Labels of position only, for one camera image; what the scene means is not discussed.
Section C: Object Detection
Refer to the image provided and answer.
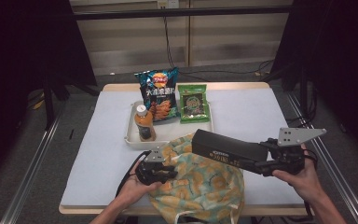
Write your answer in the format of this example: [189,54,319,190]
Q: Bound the tea bottle with white cap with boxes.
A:
[133,104,157,143]

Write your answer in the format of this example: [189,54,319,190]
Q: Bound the orange print fabric bag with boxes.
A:
[148,133,246,224]

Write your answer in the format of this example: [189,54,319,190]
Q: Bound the white plastic tray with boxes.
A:
[124,99,214,150]

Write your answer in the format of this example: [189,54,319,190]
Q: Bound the person's right hand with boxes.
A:
[271,143,326,203]

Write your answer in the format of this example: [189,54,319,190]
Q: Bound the long black cookie box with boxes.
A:
[191,129,269,175]

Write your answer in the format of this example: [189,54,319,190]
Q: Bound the teal potato chips bag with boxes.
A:
[134,67,181,123]

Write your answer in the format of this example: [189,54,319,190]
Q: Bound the green seaweed packet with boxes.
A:
[177,83,212,124]

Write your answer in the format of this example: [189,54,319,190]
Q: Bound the black horizontal bar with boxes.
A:
[73,5,293,21]

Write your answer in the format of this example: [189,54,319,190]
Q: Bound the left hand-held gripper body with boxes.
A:
[135,149,167,187]

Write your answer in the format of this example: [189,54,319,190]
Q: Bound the dark curtain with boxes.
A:
[0,0,98,188]
[271,0,358,162]

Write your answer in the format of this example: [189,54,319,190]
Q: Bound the person's left hand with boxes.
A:
[116,161,163,206]

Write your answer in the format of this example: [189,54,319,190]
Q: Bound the white wall socket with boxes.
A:
[157,0,180,9]

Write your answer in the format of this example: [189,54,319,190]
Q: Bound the right hand-held gripper cable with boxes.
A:
[301,148,320,222]

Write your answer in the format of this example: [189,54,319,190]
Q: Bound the black stand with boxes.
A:
[260,62,311,119]

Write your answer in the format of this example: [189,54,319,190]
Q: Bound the aluminium floor rail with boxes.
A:
[285,91,358,224]
[0,115,62,224]

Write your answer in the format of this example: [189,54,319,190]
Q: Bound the black stand leg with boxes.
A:
[41,82,101,130]

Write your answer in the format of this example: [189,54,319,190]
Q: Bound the black hanging cable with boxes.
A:
[162,17,274,82]

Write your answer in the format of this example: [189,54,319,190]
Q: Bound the white table mat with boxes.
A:
[60,87,306,209]

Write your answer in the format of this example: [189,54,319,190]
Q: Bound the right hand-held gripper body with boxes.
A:
[267,127,327,176]

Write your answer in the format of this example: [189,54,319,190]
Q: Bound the black floor cables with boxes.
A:
[285,87,320,132]

